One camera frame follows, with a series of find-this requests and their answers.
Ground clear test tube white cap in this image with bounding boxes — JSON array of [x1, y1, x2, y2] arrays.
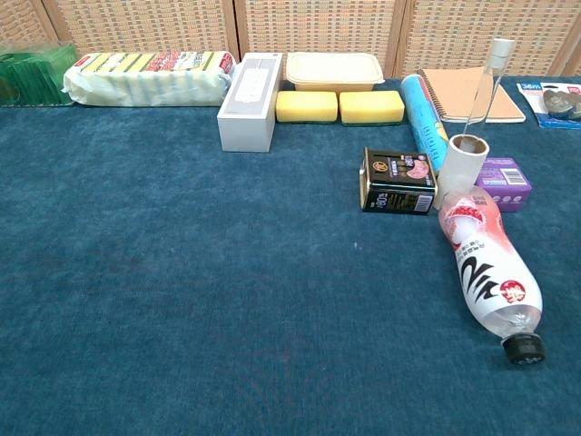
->
[[461, 37, 517, 137]]

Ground yellow sponge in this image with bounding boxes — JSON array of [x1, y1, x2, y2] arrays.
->
[[275, 91, 340, 124], [339, 90, 406, 127]]

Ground white power strip box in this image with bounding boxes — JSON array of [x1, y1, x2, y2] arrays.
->
[[216, 52, 284, 154]]

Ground black luncheon meat tin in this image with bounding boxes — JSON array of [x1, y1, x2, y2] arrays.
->
[[359, 147, 438, 215]]

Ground blue carpet mat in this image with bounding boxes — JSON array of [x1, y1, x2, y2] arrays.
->
[[0, 76, 581, 436]]

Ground beige lidded food container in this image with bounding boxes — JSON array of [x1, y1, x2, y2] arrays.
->
[[285, 52, 386, 94]]

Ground blue cling film roll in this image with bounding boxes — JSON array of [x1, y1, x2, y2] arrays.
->
[[399, 74, 450, 173]]

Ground white paper roll cardboard core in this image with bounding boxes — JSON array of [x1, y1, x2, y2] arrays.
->
[[433, 134, 492, 211]]

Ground woven wooden folding screen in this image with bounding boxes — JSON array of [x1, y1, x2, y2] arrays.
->
[[0, 0, 581, 81]]

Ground bagged yellow sponge multipack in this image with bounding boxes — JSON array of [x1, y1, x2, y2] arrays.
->
[[62, 50, 237, 108]]

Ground plastic bottle pink white label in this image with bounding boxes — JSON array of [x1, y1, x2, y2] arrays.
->
[[438, 185, 547, 367]]

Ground brown spiral notebook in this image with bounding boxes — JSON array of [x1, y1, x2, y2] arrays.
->
[[416, 65, 527, 124]]

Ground small purple box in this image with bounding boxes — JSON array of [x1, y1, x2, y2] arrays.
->
[[474, 156, 533, 213]]

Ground correction tape blister pack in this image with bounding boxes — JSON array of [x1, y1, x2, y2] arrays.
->
[[516, 81, 581, 131]]

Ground green scouring pad pack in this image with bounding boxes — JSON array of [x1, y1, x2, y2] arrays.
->
[[0, 44, 78, 108]]

